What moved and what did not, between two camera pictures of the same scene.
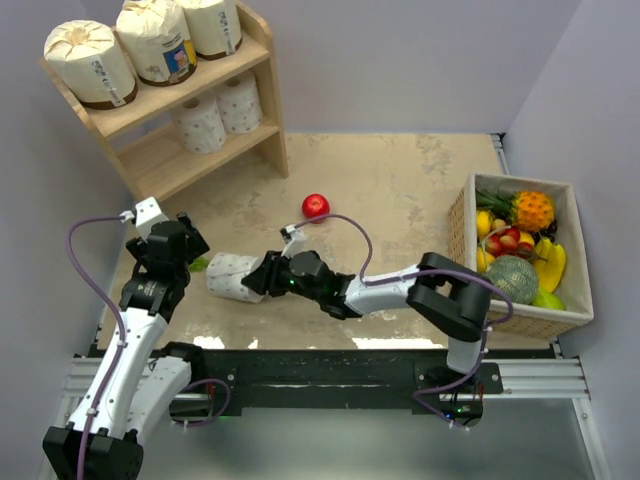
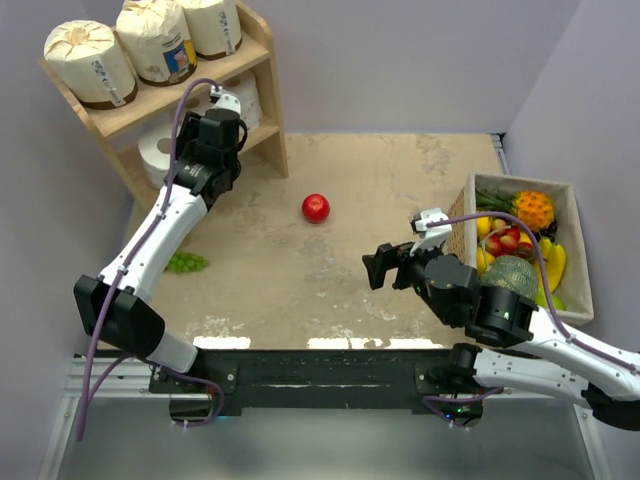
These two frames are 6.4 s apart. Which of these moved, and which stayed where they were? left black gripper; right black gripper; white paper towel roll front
Moved: left black gripper; right black gripper
Stayed: white paper towel roll front
